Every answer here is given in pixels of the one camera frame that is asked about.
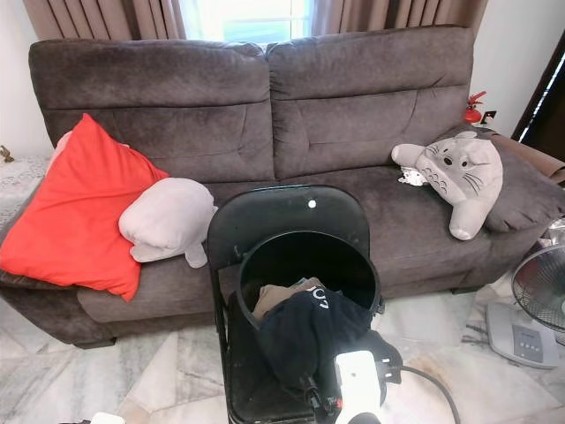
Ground grey totoro plush toy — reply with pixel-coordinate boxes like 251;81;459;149
390;130;505;242

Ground red pillow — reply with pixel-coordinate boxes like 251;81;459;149
0;113;170;302

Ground bright glass window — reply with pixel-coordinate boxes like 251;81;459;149
179;0;316;43

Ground grey floor fan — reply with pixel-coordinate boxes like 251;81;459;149
484;240;565;369

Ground dark brown fabric sofa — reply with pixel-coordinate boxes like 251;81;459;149
0;25;565;348

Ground plain grey plush toy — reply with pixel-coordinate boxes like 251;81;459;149
118;177;220;269

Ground side table lace cloth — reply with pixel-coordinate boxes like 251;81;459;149
0;155;56;217

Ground brown curtain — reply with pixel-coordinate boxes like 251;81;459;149
22;0;186;42
309;0;491;36

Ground pink pillow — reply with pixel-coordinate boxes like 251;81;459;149
53;129;73;169

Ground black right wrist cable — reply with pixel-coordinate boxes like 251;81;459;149
382;363;463;424

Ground beige cloth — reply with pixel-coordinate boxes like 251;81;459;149
252;277;326;321

